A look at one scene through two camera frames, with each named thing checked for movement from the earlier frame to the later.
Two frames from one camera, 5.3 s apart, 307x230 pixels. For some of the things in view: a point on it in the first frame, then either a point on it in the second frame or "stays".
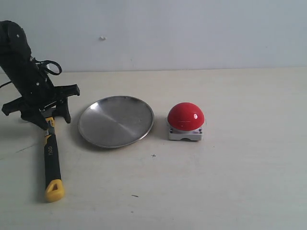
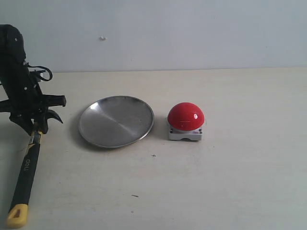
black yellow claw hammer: x=54 y=190 → x=18 y=212
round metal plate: x=115 y=121 stays
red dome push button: x=185 y=121 stays
